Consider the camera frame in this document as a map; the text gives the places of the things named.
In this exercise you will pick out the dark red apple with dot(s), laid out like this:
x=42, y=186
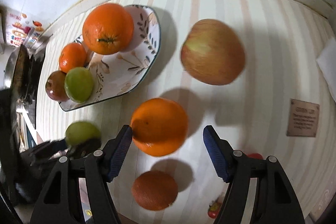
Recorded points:
x=55, y=86

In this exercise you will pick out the colourful wall stickers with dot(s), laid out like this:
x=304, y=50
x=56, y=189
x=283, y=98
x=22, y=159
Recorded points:
x=21, y=28

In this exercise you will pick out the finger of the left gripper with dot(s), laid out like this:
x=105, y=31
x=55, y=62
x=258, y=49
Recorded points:
x=82, y=148
x=52, y=147

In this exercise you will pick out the round cherry tomato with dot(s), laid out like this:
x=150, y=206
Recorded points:
x=255, y=156

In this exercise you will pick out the small mandarin orange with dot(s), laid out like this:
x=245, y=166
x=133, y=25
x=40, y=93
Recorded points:
x=72, y=55

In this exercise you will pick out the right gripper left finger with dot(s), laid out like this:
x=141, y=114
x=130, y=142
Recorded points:
x=115, y=152

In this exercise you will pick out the steel wok with lid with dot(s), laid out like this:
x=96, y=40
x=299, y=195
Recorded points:
x=17, y=72

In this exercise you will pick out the cherry tomato with stem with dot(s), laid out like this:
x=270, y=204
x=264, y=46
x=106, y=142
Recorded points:
x=214, y=209

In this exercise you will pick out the medium orange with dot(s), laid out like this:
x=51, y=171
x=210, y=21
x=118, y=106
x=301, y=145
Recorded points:
x=159, y=126

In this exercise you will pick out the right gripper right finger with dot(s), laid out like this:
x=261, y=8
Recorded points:
x=221, y=154

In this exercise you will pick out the large orange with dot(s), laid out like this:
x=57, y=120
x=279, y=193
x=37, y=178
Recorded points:
x=108, y=29

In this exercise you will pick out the green apple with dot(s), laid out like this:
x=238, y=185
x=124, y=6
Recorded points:
x=79, y=84
x=81, y=131

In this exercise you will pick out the floral oval ceramic plate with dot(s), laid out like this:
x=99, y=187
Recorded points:
x=118, y=74

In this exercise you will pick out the brown label card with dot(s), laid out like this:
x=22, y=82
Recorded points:
x=303, y=119

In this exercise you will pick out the red yellow apple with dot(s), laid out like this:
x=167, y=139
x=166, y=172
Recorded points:
x=212, y=53

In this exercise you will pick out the dark brownish orange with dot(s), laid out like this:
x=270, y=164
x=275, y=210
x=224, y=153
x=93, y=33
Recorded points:
x=154, y=190

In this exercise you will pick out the striped cat table mat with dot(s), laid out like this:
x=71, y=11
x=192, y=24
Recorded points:
x=282, y=39

